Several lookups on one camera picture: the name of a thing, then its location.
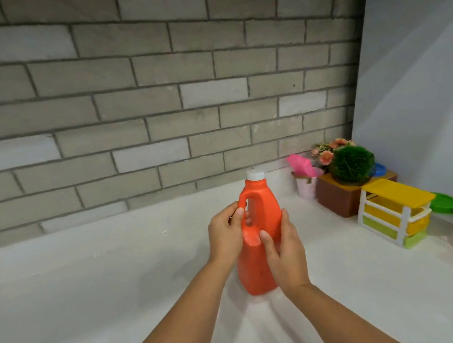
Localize person's right hand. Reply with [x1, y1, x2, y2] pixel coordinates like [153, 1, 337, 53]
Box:
[255, 205, 314, 300]

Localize artificial flowers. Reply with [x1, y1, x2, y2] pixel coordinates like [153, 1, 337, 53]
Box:
[309, 135, 359, 169]

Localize yellow mini drawer organizer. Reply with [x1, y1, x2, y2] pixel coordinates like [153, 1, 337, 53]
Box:
[351, 170, 444, 257]

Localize orange plastic jug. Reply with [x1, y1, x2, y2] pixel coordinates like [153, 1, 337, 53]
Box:
[221, 166, 295, 299]

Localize pink metal bucket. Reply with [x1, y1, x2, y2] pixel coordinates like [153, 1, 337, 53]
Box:
[290, 164, 329, 203]

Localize white countertop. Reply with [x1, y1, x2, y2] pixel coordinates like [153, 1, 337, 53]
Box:
[0, 140, 453, 343]

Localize person's left forearm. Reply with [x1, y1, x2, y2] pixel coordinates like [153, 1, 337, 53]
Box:
[79, 259, 237, 343]

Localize clear jar with blue lid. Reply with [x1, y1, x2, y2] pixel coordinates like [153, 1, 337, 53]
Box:
[369, 162, 389, 179]

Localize person's left hand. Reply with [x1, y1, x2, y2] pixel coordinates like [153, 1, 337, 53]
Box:
[201, 200, 254, 276]

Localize green plant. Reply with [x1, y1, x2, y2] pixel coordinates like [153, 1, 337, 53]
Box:
[325, 142, 379, 188]

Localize person's right forearm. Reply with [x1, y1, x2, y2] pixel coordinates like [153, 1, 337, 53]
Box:
[285, 268, 411, 343]

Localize clear jar with green lid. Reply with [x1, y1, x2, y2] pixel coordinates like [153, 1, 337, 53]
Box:
[421, 189, 453, 241]

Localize brown tissue box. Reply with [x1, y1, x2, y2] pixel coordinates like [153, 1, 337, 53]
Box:
[312, 162, 404, 223]

